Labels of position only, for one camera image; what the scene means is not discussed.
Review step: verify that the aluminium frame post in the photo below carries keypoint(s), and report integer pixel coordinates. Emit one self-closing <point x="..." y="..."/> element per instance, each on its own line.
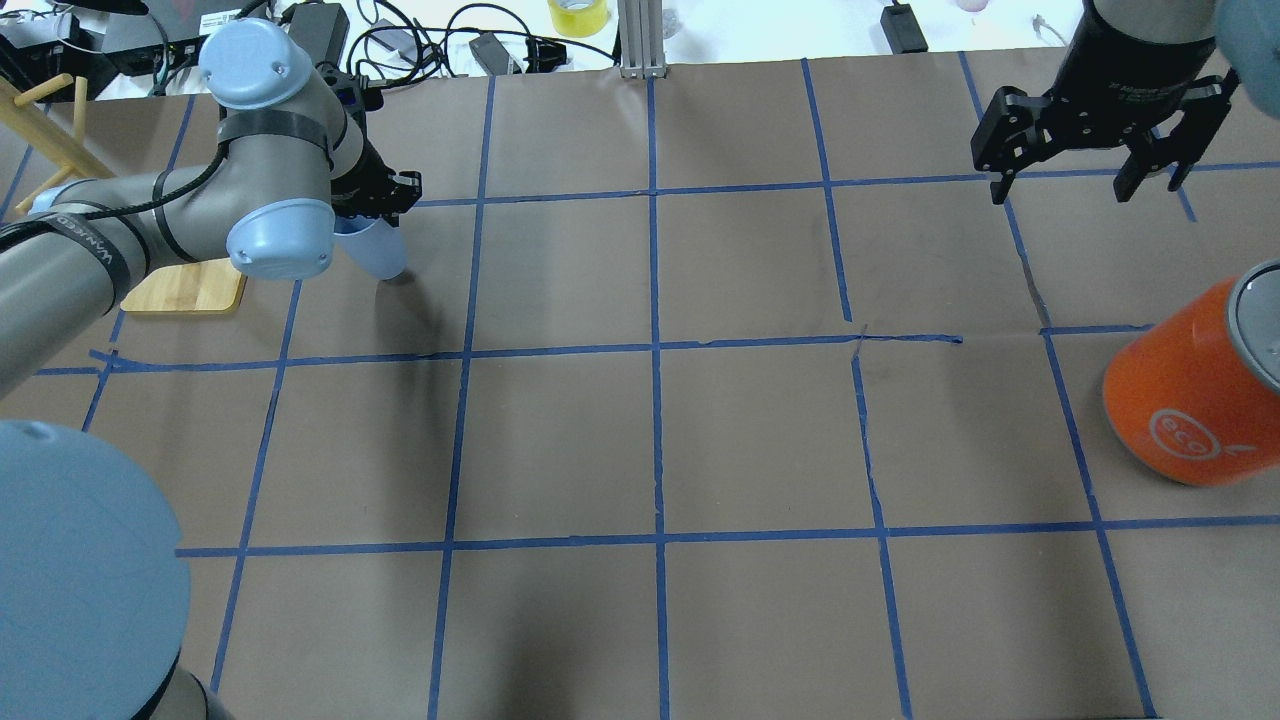
<point x="641" y="39"/>

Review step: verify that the black power adapter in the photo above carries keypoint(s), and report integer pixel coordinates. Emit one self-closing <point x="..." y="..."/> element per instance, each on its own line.
<point x="902" y="29"/>

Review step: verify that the orange canister with grey lid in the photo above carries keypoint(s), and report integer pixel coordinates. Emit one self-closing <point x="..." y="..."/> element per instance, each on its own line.
<point x="1196" y="398"/>

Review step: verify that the wooden cup tree stand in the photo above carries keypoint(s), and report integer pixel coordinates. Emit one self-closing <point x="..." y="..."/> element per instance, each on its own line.
<point x="87" y="240"/>

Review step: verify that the black working gripper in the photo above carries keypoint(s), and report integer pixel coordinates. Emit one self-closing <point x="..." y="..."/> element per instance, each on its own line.
<point x="374" y="184"/>

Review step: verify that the black power brick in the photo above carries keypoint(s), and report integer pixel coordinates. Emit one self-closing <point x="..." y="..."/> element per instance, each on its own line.
<point x="321" y="29"/>

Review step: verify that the light blue plastic cup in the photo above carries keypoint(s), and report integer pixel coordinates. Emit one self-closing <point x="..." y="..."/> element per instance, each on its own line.
<point x="373" y="244"/>

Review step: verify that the black idle gripper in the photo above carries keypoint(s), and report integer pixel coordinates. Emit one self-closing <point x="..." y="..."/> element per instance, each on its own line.
<point x="1128" y="68"/>

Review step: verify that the yellow tape roll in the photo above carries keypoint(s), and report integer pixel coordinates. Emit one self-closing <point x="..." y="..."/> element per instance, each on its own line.
<point x="578" y="19"/>

